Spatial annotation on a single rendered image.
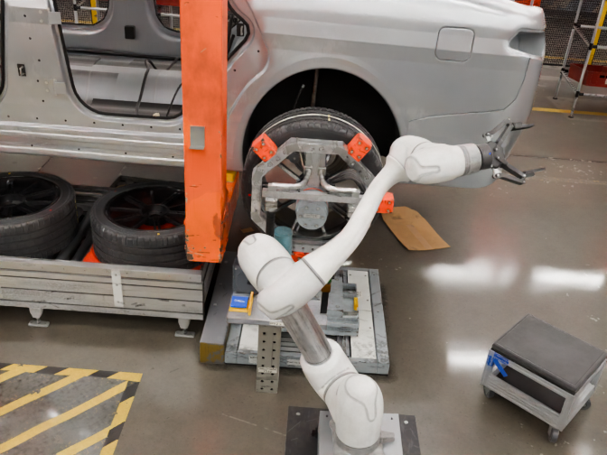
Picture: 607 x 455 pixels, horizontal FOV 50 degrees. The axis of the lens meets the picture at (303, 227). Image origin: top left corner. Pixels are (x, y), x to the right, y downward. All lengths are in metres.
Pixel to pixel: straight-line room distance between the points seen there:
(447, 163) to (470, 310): 2.06
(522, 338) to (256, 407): 1.25
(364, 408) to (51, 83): 2.18
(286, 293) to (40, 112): 2.08
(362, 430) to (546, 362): 1.10
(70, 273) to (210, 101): 1.19
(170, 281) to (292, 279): 1.52
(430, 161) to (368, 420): 0.88
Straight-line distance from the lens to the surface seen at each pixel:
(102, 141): 3.44
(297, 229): 3.06
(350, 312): 3.32
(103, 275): 3.32
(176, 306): 3.29
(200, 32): 2.60
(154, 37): 5.04
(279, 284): 1.78
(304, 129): 2.82
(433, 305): 3.79
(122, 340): 3.42
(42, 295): 3.47
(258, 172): 2.81
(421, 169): 1.83
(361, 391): 2.18
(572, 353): 3.15
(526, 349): 3.08
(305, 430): 2.55
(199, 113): 2.69
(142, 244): 3.26
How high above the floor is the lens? 2.17
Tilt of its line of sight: 30 degrees down
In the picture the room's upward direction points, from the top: 4 degrees clockwise
